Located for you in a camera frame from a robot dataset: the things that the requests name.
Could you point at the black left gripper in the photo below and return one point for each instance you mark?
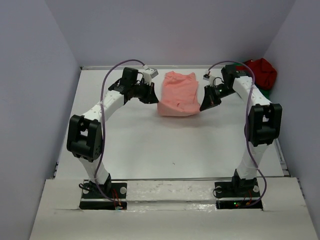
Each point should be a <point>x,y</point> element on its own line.
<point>152,97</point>

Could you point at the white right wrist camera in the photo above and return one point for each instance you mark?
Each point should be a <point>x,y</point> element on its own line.
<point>210,78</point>

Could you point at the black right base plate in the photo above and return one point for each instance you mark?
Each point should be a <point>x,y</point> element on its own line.
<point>230,198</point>

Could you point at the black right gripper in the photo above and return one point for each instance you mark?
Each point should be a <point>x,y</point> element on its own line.
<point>209,99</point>

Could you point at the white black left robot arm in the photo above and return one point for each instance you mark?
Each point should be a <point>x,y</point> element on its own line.
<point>86,132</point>

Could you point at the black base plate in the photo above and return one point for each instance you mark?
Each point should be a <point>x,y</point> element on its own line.
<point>230,198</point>
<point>92,199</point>

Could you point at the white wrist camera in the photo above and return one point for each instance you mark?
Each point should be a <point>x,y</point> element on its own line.
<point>149,74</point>
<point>210,78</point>

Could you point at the green t shirt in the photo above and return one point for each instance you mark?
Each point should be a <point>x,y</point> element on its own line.
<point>266,93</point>

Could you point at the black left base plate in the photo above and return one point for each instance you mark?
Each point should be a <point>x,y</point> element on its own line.
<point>92,199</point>

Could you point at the red t shirt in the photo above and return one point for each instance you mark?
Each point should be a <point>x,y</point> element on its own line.
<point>265,73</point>

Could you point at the white foam strip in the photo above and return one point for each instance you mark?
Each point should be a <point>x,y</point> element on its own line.
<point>170,195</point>

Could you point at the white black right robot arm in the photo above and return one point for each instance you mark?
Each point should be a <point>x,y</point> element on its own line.
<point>262,126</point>

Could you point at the pink t shirt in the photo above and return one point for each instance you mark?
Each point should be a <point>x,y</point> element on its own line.
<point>179,95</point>

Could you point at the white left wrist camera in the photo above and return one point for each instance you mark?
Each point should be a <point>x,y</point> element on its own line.
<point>149,74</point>

